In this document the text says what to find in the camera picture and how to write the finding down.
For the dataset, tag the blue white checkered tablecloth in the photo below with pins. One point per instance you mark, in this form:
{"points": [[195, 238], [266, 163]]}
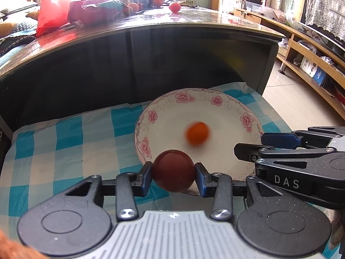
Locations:
{"points": [[46, 158]]}

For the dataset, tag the orange fruit on table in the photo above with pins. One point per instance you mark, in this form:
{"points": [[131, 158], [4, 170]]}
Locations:
{"points": [[157, 3]]}

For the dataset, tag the wooden tv cabinet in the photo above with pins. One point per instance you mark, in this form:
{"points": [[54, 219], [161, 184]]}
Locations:
{"points": [[317, 65]]}

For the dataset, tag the white floral porcelain bowl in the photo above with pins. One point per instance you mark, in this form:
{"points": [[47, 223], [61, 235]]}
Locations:
{"points": [[162, 124]]}

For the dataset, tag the red plastic bag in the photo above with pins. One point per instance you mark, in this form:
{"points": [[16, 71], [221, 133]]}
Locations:
{"points": [[52, 15]]}

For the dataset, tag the yellow cushion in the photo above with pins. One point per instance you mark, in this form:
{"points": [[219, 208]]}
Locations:
{"points": [[7, 28]]}

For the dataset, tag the large dark red plum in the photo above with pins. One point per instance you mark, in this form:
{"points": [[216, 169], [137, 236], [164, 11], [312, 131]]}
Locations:
{"points": [[173, 171]]}

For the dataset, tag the orange mandarin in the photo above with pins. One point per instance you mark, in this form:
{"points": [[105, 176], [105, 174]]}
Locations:
{"points": [[197, 133]]}

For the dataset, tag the dark coffee table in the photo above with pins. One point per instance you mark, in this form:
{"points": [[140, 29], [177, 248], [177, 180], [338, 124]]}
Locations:
{"points": [[130, 60]]}

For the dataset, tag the red tomato on table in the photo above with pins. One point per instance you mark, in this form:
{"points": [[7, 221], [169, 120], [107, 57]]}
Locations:
{"points": [[174, 7]]}

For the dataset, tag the red green snack bag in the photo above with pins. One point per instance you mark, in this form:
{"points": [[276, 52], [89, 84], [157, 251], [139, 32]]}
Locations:
{"points": [[90, 12]]}

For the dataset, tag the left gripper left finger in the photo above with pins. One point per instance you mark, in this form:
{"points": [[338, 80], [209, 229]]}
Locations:
{"points": [[125, 187]]}

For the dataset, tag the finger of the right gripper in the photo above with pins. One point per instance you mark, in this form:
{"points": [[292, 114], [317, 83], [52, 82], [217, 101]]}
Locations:
{"points": [[313, 137], [253, 152]]}

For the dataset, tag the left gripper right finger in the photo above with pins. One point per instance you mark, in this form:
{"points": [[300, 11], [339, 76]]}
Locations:
{"points": [[221, 188]]}

